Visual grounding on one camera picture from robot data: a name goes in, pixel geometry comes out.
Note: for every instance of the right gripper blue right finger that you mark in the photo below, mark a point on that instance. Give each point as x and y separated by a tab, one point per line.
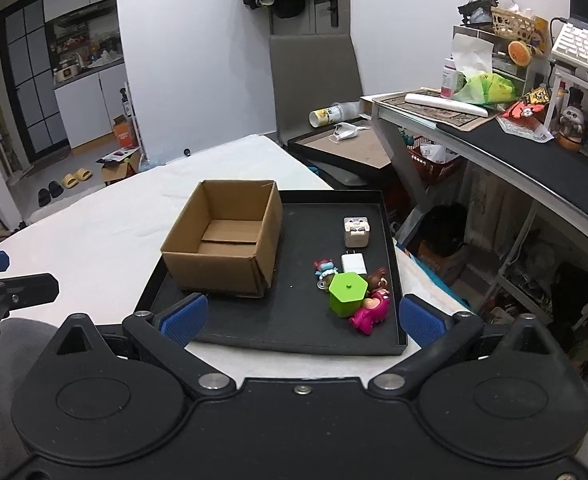
443	340

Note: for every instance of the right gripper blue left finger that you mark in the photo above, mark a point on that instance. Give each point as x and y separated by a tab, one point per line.
161	339

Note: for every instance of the pink cartoon figurine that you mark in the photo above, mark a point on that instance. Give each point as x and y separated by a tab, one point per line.
373	311

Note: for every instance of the brown-haired doll figurine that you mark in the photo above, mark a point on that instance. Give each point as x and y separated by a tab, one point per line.
378	280

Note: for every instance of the green hexagonal box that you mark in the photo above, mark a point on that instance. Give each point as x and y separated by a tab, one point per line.
347	292

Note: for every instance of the brown cardboard box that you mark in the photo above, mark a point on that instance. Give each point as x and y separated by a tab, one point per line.
226	238

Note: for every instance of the white usb charger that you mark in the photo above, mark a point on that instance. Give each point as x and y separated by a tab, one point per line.
353	262

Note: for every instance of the small blue red figurine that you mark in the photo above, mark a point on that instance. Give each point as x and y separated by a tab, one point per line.
325	270

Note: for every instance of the purple white cube charger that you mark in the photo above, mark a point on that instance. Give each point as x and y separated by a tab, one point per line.
356	232

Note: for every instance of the black slippers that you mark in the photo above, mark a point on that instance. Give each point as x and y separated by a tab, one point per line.
46	195

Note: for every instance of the yellow slippers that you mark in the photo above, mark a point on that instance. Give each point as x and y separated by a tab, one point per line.
81	175

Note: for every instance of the black shallow tray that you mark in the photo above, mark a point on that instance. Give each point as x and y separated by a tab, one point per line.
294	315

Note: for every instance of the cardboard box on floor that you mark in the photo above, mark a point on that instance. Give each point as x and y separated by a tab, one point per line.
119	165

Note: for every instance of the red plastic basket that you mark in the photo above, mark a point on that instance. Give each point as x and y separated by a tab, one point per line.
434	163

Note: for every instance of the orange box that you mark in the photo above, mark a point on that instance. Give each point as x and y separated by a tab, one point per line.
124	132

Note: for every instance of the grey desk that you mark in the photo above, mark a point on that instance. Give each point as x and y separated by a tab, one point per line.
554	177

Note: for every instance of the black brown side tray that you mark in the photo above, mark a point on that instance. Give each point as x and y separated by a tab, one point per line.
362	154

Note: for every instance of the white face mask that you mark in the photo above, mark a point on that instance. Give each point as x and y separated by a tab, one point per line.
344	131

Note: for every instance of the white long remote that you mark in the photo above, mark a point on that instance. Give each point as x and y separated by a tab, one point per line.
445	104

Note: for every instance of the white yellow can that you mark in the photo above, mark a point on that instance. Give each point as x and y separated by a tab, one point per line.
333	114

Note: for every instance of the green plastic bag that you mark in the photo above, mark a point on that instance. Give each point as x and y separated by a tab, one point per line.
487	89

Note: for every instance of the grey chair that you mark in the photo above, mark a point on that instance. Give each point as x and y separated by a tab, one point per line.
311	72

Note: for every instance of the wicker basket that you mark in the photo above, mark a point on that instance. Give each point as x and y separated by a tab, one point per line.
512	26

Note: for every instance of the white keyboard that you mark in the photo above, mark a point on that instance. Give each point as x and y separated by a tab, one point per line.
571	46

